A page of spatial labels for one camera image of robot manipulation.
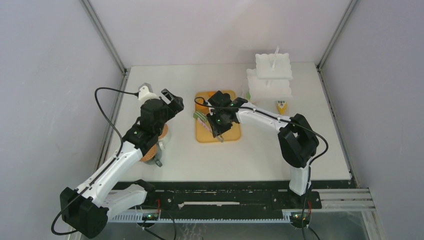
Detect orange round tart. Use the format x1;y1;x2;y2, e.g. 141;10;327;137
194;97;209;108

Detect grey mug with rattan lid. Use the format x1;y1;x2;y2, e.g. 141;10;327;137
139;144;163;168

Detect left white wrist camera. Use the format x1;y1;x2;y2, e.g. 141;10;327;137
138;82;159;103

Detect black camera cable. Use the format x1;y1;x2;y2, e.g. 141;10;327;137
193;96;330;240
50;87;140;236

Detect pink handled metal tongs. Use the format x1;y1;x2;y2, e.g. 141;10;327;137
196;117;224;143

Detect left black camera cable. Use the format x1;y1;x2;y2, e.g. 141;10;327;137
50;87;140;236

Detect yellow cream cake slice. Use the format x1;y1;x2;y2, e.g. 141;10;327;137
276;100;288;115

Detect right black camera cable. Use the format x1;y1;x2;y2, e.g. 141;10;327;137
193;96;330;240

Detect white three tier stand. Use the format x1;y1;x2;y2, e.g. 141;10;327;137
241;47;293;103

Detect green layered cake slice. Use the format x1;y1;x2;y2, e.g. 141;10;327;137
193;111;208;123

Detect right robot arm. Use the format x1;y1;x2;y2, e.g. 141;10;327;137
195;91;319;208

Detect yellow serving tray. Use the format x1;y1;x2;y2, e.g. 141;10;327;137
194;104;242;144

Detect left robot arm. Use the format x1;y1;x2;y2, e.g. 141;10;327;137
56;85;184;239

